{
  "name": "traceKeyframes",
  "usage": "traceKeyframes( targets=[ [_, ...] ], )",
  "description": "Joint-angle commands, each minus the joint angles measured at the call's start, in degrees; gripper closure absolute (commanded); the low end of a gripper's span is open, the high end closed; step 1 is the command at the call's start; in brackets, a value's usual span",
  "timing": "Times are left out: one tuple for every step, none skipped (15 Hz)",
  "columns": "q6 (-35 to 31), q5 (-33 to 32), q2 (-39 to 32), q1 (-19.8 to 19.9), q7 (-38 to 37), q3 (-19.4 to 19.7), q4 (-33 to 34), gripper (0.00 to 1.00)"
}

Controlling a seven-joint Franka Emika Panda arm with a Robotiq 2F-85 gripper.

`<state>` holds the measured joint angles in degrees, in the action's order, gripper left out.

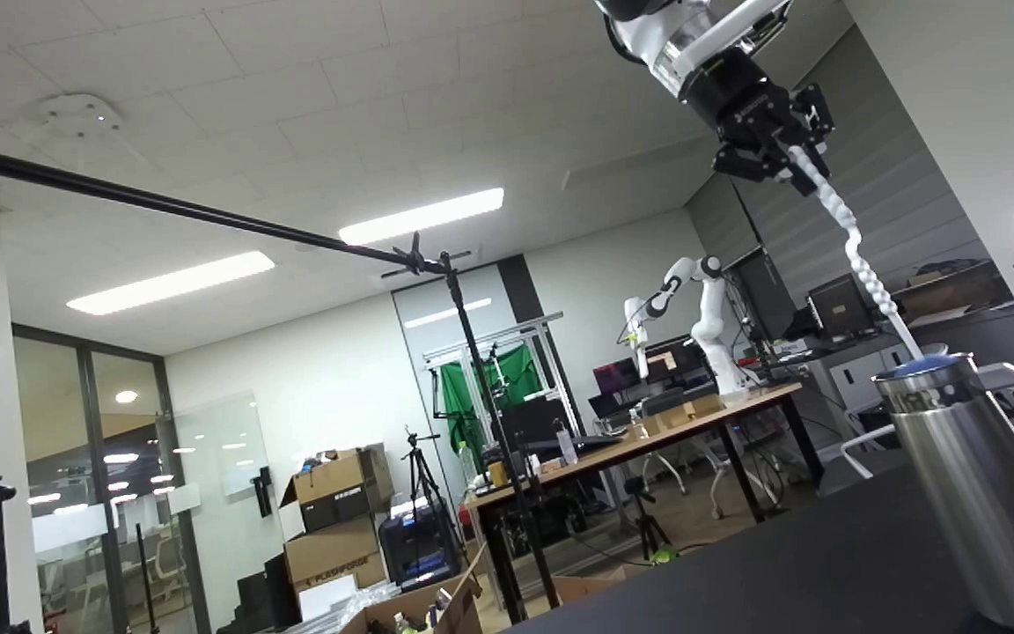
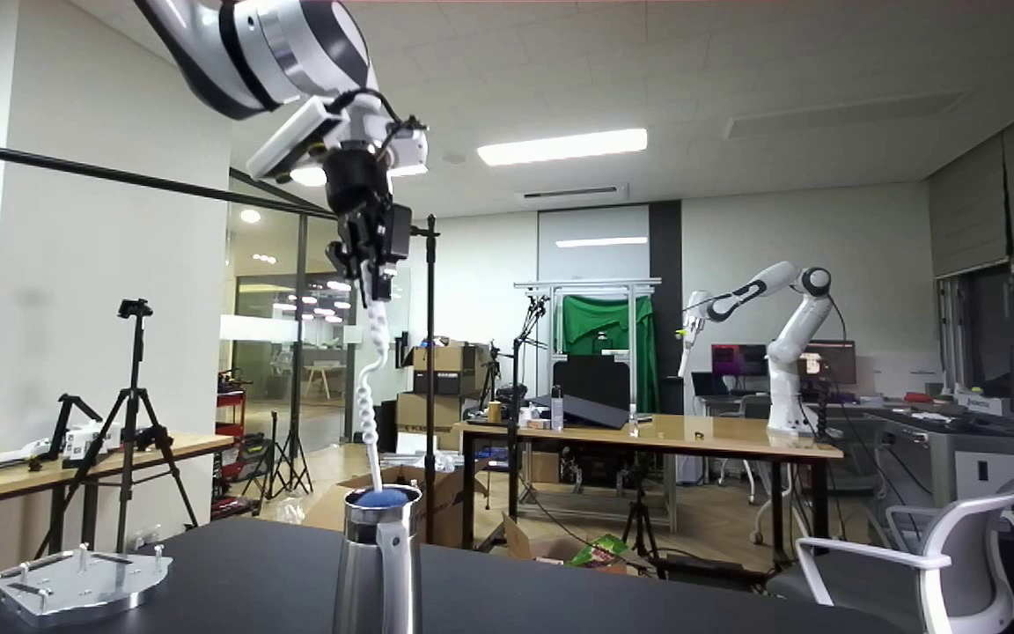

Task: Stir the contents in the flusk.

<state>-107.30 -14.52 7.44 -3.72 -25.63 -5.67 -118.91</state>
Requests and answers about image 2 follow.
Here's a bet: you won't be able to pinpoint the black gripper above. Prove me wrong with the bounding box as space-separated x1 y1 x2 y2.
325 139 415 309

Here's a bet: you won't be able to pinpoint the stacked cardboard boxes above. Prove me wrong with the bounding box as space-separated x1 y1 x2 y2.
395 336 471 433

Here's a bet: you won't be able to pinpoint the black vertical stand pole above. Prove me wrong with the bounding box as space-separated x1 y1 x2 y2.
419 210 444 545

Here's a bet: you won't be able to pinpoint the green cloth backdrop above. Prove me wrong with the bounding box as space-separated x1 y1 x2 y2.
560 293 660 414

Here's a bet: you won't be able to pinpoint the red tool cart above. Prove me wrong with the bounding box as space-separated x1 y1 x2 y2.
214 374 257 521

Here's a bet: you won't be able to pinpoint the black horizontal boom pole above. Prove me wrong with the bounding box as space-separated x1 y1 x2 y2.
0 130 442 238

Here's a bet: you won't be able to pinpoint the stainless steel flask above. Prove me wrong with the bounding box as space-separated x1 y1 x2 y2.
335 487 424 634

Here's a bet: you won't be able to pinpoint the wooden table black legs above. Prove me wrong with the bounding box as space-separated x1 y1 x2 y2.
453 410 848 576

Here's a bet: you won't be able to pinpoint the small black tripod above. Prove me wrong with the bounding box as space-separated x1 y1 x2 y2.
618 479 667 576

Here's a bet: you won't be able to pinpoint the dark computer monitor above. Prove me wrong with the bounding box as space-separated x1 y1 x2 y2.
710 342 771 383

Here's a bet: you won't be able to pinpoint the clear acrylic plate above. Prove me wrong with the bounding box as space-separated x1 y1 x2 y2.
0 543 176 622

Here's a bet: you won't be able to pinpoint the grey window blinds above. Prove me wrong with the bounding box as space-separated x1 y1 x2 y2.
925 90 1014 286

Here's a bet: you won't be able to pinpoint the white mesh office chair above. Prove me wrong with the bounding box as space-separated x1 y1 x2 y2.
792 476 1014 634

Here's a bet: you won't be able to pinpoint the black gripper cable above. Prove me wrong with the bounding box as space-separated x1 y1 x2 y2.
335 84 431 158

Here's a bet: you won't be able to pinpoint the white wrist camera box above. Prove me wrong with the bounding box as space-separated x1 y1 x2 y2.
244 99 345 181

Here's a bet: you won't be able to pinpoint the black camera tripod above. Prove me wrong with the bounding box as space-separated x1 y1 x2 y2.
40 297 203 557

